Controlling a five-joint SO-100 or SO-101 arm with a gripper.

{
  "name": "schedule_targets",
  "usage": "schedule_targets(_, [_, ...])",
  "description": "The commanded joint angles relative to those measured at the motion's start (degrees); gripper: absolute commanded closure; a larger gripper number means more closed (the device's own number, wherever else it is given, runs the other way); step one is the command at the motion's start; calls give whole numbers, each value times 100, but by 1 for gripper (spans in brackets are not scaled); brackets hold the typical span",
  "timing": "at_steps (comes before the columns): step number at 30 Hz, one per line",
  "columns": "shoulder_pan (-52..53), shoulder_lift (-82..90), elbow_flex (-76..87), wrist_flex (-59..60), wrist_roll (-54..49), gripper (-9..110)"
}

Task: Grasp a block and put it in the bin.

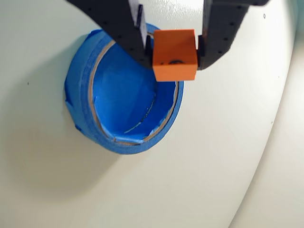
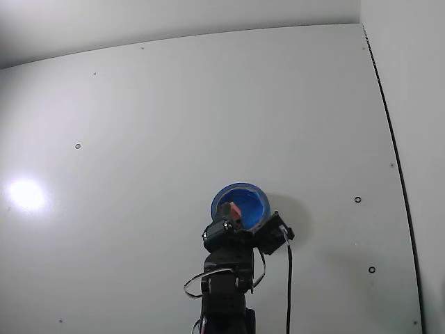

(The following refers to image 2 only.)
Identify blue round bowl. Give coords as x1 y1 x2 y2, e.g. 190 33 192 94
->
210 182 271 233

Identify black camera cable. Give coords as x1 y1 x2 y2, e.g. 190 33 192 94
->
280 225 294 334

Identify thin servo wire loop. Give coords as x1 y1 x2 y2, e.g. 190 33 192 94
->
248 247 267 292
184 267 234 299

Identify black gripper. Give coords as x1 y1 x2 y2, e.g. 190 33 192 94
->
201 202 260 252

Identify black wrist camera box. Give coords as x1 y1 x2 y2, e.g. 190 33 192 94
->
256 209 296 257

